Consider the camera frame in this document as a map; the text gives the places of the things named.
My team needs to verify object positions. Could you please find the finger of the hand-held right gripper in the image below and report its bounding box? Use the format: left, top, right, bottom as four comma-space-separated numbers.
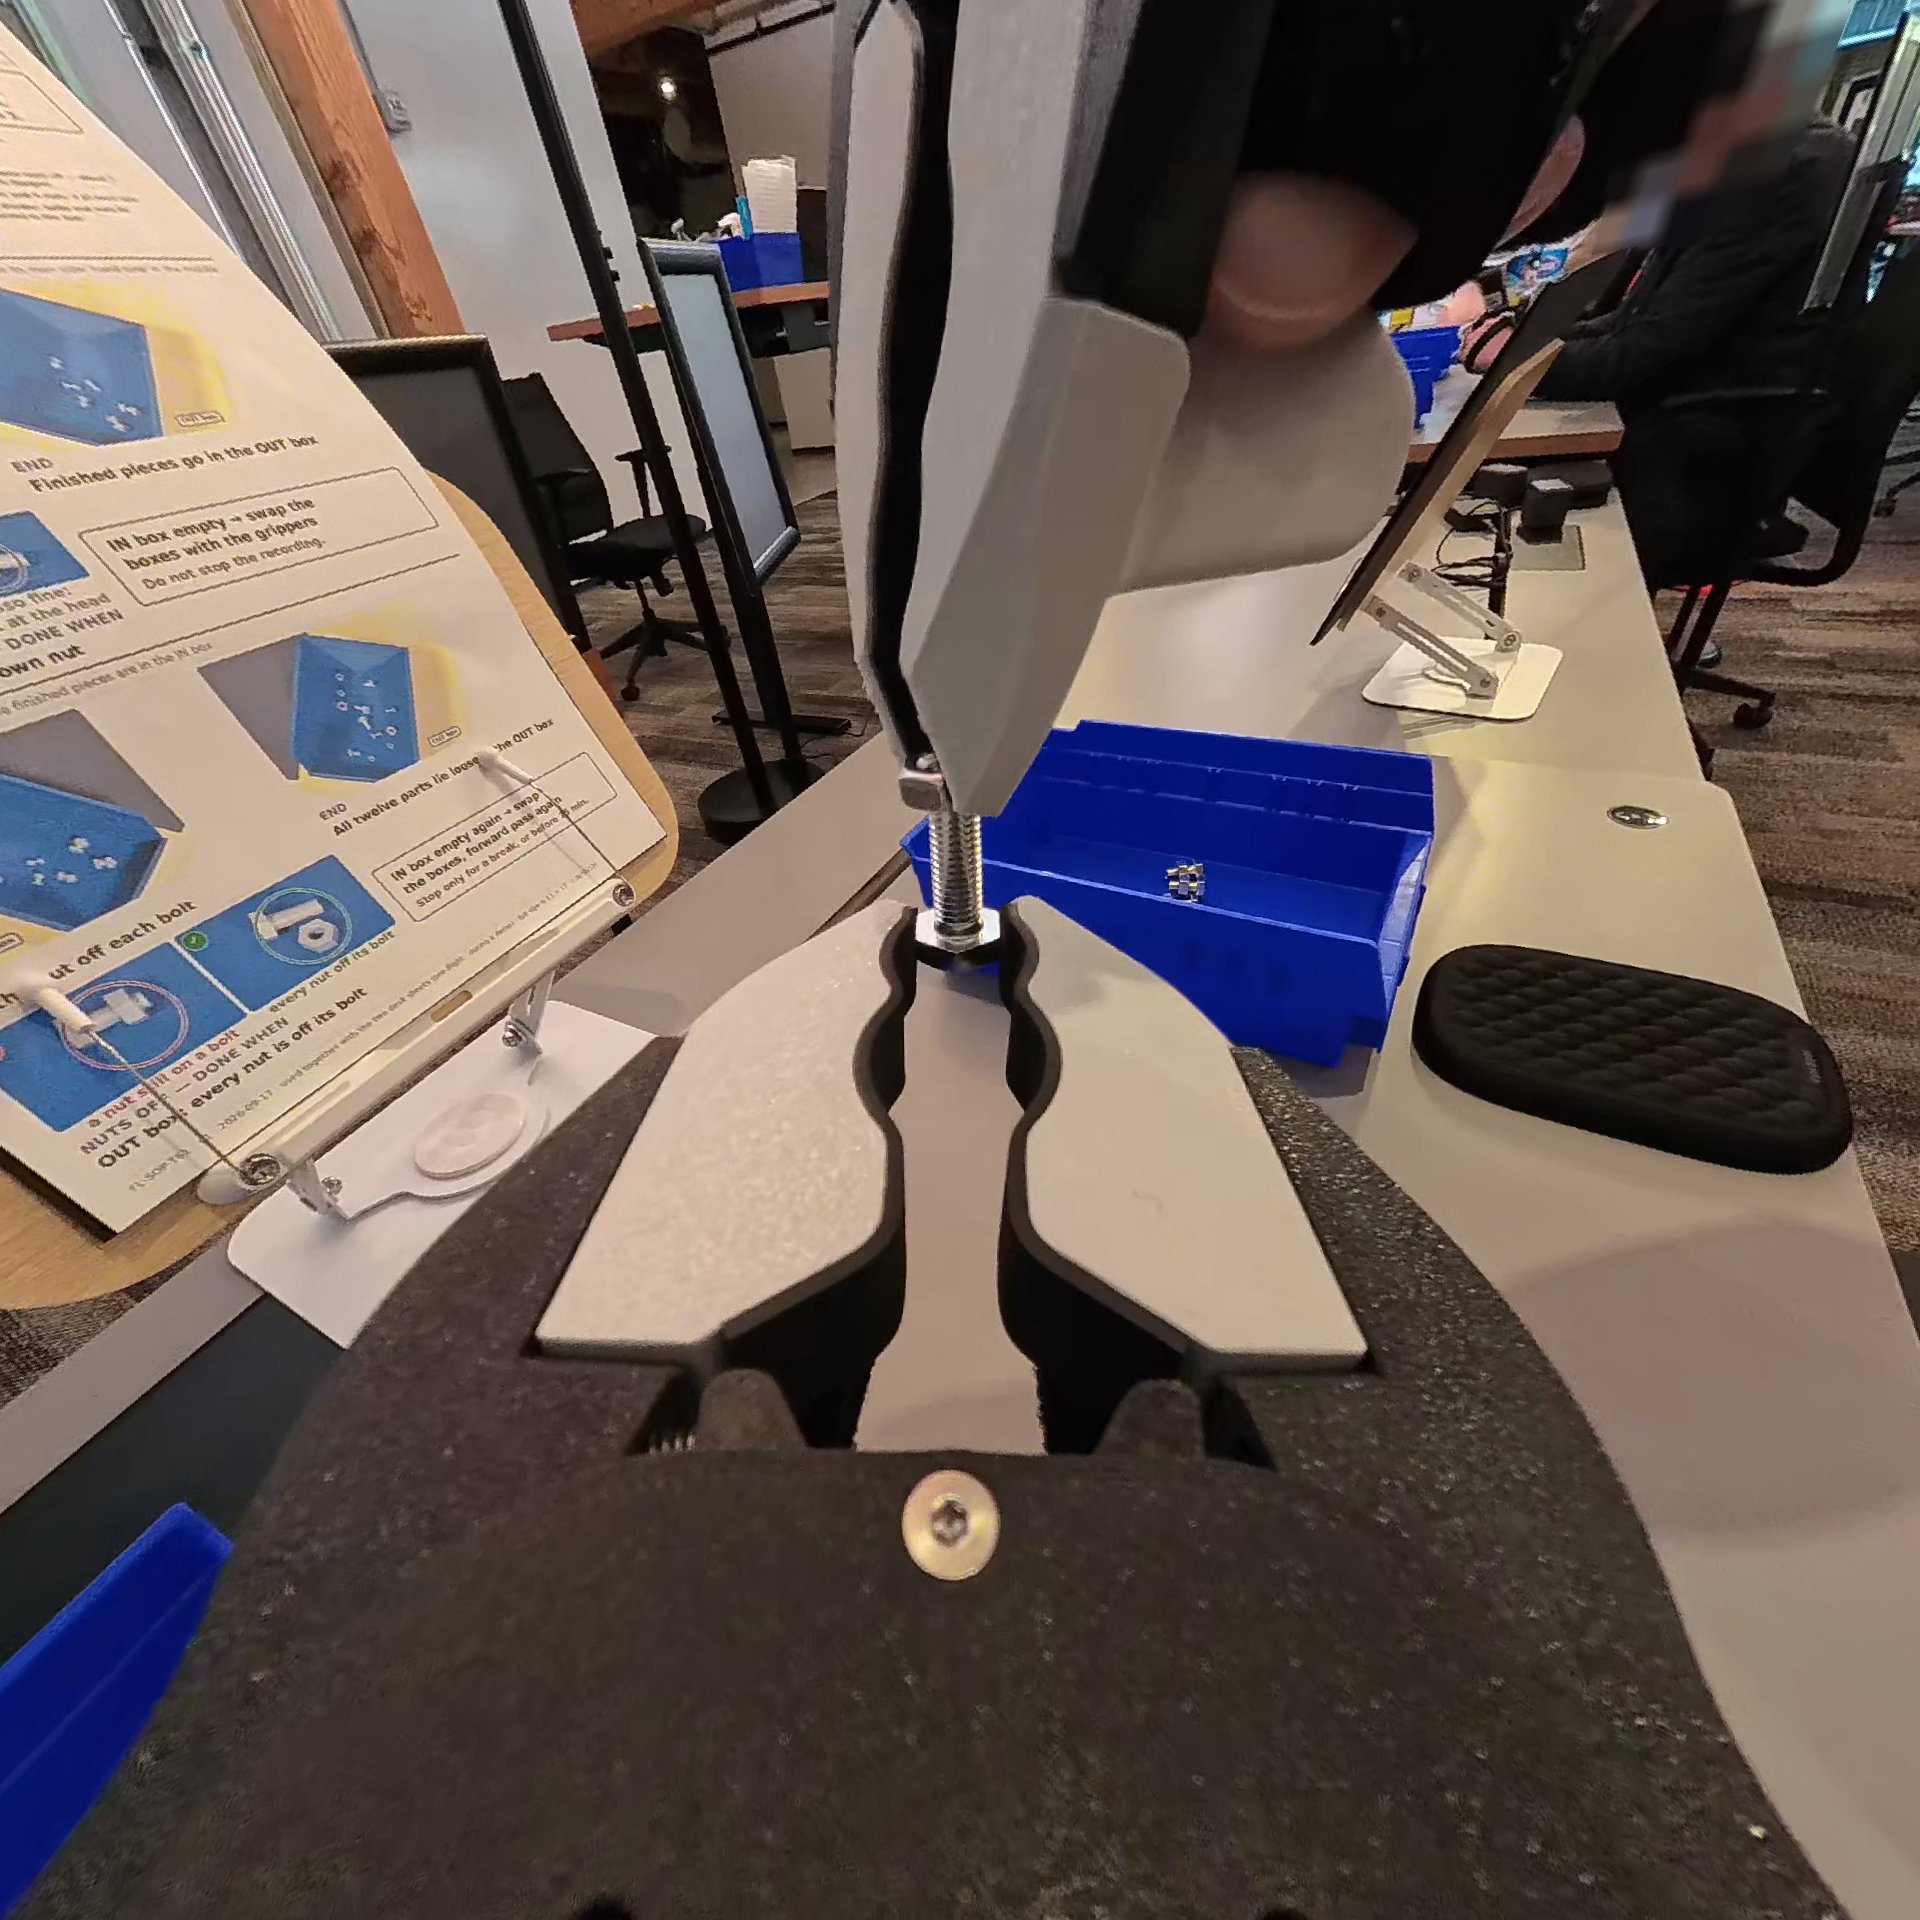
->
898, 0, 1195, 824
829, 0, 965, 759

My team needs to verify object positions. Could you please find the black wheeled office chair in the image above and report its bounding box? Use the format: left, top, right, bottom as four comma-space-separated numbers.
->
503, 372, 715, 698

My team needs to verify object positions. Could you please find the black framed blank sign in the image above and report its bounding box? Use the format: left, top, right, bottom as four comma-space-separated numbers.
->
642, 239, 803, 590

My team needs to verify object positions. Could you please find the black easel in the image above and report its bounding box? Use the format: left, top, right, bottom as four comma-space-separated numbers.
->
503, 0, 850, 843

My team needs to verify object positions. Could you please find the wooden support post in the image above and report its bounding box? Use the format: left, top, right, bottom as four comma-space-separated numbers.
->
239, 0, 467, 344

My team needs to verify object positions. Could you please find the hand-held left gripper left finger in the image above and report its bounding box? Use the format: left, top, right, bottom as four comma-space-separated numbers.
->
534, 899, 920, 1373

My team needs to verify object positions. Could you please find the large silver hex bolt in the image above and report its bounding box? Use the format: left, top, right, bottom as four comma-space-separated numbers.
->
898, 754, 991, 961

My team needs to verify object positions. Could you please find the printed instruction sheet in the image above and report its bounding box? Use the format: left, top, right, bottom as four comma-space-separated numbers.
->
0, 21, 669, 1238

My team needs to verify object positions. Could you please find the dark framed board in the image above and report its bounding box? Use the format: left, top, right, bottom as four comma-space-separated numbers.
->
324, 335, 573, 602

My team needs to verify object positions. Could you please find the person's right hand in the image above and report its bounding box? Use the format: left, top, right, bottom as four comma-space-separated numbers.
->
1213, 168, 1422, 355

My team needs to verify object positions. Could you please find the wooden-top standing desk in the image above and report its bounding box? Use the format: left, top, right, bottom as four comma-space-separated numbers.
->
546, 281, 834, 354

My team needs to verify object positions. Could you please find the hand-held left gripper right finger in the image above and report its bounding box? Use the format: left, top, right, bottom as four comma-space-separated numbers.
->
999, 898, 1369, 1373

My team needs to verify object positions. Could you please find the black wrist rest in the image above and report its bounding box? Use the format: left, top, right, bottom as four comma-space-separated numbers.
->
1414, 943, 1854, 1177

